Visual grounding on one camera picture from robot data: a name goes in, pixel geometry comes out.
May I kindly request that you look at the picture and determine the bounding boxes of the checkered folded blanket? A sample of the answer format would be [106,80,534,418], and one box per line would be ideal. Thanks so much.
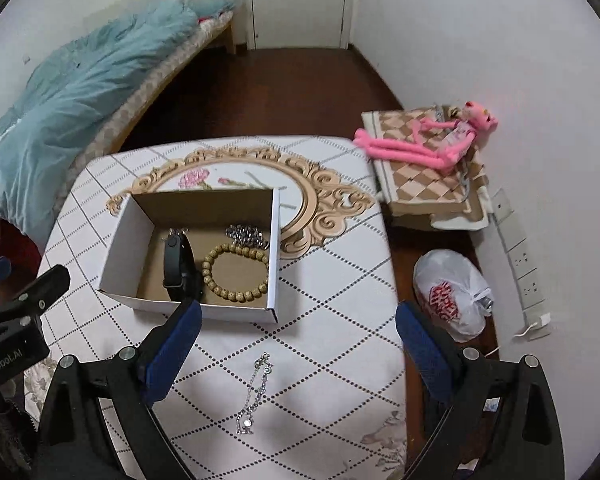
[362,104,493,231]

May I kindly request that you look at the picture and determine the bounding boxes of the silver pendant necklace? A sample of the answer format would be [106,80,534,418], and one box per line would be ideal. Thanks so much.
[235,351,274,436]

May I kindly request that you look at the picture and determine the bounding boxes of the white power strip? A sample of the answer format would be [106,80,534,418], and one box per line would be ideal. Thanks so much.
[491,188,552,340]

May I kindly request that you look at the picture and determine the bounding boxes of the small silver earrings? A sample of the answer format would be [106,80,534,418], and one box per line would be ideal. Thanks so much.
[168,228,188,237]

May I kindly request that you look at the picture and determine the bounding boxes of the wooden bead bracelet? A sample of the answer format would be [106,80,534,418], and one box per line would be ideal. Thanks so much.
[200,242,271,305]

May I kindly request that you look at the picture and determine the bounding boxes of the patterned white tablecloth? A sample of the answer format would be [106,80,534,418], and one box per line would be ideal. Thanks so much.
[23,136,407,479]

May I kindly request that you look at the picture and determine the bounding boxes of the black smart band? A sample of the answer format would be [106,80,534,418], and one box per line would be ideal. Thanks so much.
[162,236,204,302]

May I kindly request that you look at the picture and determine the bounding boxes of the bed with checkered mattress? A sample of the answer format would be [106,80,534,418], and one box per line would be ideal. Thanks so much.
[0,0,242,261]

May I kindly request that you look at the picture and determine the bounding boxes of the white door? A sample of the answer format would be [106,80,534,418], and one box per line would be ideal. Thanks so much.
[248,0,353,50]

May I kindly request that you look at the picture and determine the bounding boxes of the teal duvet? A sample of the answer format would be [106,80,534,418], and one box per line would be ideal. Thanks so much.
[0,0,242,241]

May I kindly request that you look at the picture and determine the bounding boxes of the white cardboard box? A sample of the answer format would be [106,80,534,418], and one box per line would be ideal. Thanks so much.
[96,188,280,324]

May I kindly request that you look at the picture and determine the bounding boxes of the pink panther plush toy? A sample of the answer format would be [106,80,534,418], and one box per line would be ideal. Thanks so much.
[353,101,498,174]

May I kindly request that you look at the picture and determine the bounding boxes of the white plastic bag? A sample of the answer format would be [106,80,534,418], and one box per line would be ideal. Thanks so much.
[413,249,494,344]

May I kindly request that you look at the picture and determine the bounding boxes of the silver link chain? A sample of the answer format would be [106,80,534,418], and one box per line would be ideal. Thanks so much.
[224,224,272,252]

